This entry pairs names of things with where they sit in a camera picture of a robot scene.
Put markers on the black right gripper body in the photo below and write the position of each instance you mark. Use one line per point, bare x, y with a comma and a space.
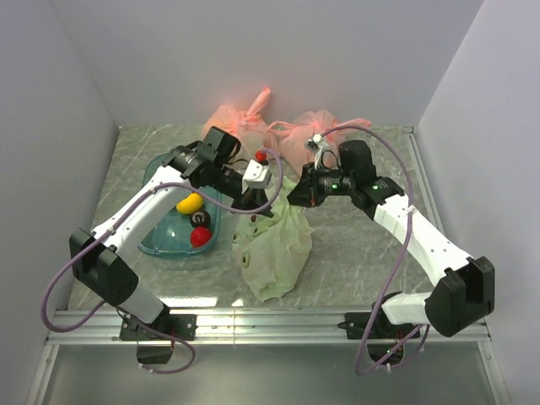
326, 183

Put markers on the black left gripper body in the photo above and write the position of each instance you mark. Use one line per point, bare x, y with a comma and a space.
238, 202

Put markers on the light green plastic bag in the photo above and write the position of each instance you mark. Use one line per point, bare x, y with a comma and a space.
271, 252

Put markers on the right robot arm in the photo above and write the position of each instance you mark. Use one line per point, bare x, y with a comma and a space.
463, 285

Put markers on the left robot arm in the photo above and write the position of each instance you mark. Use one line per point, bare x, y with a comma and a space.
100, 255

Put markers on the right pink tied bag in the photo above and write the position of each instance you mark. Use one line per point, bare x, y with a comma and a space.
290, 138

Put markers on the pink tied bag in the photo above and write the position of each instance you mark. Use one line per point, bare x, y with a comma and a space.
290, 138
248, 126

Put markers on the yellow fake lemon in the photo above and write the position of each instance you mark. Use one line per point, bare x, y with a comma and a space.
189, 204

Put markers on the left pink tied bag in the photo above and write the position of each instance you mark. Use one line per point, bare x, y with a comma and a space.
248, 126

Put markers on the teal plastic basket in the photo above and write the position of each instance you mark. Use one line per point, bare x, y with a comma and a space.
170, 237

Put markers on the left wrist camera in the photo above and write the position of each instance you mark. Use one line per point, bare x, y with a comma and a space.
257, 175

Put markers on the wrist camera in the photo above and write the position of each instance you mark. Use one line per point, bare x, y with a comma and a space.
257, 175
318, 146

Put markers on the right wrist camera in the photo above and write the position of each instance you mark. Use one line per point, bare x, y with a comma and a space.
318, 146

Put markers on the aluminium mounting rail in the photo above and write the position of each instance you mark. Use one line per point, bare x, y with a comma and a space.
265, 356

